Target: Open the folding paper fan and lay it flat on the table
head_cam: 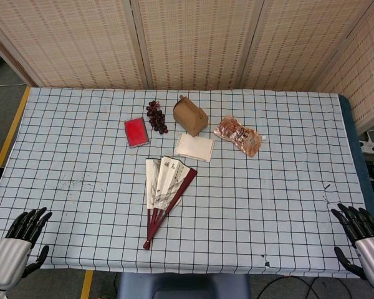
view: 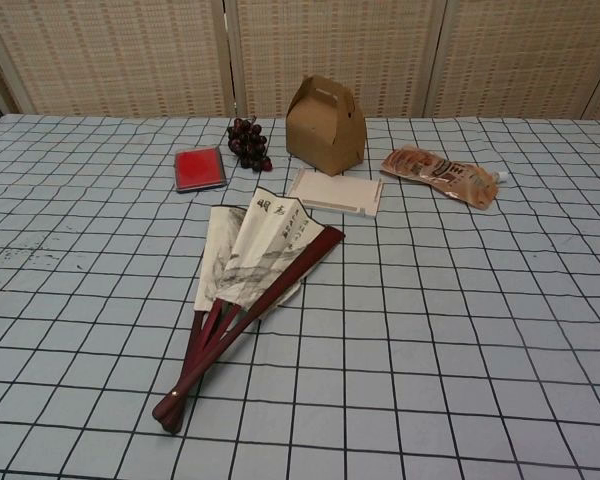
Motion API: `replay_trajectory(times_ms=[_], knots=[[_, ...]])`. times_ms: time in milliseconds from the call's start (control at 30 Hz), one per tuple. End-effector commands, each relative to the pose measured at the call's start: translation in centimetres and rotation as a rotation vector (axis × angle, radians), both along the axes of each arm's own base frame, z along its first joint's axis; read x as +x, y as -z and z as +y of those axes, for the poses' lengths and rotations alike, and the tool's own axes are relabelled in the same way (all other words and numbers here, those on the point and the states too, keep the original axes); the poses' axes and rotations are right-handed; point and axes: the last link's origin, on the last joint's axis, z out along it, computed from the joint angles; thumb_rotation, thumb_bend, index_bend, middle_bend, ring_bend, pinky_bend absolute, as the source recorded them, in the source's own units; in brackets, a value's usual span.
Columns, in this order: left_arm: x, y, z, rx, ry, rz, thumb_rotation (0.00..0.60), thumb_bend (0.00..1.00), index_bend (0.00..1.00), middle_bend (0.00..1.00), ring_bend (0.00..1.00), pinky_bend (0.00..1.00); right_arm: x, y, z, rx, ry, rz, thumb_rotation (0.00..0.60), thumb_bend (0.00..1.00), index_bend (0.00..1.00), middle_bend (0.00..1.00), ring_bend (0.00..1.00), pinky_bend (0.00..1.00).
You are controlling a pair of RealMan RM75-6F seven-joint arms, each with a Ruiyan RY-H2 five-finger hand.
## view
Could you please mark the brown kraft gable box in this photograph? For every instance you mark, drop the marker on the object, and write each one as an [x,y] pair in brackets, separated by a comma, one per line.
[325,132]

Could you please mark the dark red grape bunch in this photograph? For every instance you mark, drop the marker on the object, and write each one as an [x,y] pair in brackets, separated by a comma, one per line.
[247,141]

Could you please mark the red ink pad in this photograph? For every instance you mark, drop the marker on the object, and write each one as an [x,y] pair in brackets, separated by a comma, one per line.
[200,169]

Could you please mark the orange spouted food pouch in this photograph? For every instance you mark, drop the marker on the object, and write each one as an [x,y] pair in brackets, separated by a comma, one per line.
[437,172]

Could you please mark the checked light blue tablecloth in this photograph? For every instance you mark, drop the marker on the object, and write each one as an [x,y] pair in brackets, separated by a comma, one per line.
[430,325]

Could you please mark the woven bamboo folding screen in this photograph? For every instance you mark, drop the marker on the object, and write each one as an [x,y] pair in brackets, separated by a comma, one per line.
[130,55]

